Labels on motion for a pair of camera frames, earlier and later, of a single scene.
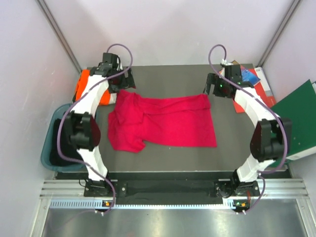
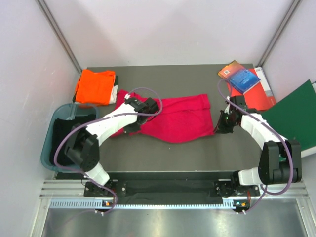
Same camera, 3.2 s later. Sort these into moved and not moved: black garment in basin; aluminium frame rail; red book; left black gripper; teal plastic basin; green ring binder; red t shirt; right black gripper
Moved: right black gripper; red t shirt; left black gripper
Not moved: red book; black garment in basin; teal plastic basin; aluminium frame rail; green ring binder
